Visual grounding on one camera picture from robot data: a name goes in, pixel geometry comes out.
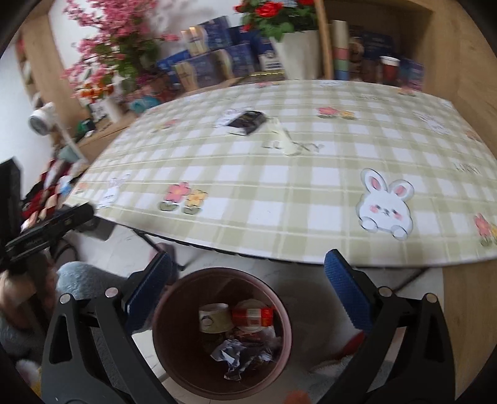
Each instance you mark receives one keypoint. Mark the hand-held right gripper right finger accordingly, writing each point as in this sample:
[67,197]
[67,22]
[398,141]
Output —
[349,291]

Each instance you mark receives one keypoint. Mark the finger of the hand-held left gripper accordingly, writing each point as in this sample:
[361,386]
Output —
[73,215]

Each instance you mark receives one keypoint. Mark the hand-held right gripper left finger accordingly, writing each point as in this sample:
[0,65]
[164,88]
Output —
[149,289]

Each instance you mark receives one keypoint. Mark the brown round trash bin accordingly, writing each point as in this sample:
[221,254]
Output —
[174,349]

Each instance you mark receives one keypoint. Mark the pale green paper cup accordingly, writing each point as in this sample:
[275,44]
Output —
[215,318]

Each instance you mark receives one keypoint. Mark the red cardboard box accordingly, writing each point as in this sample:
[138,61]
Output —
[252,316]

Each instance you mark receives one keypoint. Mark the grey wrapper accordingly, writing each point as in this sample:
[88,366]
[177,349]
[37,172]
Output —
[256,359]

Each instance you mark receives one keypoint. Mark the cream plastic piece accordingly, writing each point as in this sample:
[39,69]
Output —
[285,140]

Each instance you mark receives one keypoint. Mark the black glossy wrapper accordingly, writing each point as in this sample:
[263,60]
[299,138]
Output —
[246,122]

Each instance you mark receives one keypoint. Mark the person's left hand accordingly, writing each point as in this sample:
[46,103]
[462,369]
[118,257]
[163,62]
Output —
[27,295]

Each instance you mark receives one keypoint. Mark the red patchwork cloth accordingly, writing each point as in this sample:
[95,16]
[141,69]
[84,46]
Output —
[52,194]

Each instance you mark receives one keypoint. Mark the black folding table leg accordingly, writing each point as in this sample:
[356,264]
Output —
[167,248]

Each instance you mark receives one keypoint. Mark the fluffy light blue clothing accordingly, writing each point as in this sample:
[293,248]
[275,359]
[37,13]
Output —
[89,277]

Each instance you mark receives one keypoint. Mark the fluffy red white slipper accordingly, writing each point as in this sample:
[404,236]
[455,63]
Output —
[341,353]

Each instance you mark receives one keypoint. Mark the low wooden cabinet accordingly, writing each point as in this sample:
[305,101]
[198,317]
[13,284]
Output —
[105,134]

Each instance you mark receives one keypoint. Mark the white flower vase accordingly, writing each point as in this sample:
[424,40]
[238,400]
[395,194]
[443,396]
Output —
[106,110]

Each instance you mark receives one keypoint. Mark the orange artificial flowers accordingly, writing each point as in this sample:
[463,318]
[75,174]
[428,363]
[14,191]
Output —
[93,92]

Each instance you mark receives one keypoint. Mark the green checked rabbit tablecloth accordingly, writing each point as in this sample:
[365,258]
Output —
[291,174]

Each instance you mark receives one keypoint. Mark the teal round tins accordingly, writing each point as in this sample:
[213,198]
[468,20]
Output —
[144,104]

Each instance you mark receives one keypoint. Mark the pink blossom plant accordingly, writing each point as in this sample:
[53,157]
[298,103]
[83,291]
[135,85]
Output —
[116,42]

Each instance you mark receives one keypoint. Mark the stack of blue gift boxes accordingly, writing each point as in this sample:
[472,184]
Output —
[217,54]

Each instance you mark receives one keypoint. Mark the dark brown cup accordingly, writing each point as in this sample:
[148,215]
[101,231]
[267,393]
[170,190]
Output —
[371,70]

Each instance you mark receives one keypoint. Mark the red paper cup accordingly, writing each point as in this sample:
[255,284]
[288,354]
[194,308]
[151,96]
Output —
[389,70]

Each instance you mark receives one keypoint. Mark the blue printed box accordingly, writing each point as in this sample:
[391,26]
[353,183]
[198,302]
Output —
[411,73]

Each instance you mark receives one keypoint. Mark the stack of pastel paper cups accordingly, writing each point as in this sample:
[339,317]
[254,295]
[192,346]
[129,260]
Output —
[340,50]

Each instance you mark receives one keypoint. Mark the dark illustrated box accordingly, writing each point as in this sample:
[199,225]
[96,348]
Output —
[371,42]

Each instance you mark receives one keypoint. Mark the wooden shelf unit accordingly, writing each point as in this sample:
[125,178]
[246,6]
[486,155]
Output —
[388,23]

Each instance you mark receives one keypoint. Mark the red rose plant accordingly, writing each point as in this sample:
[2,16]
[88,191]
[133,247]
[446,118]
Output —
[275,15]

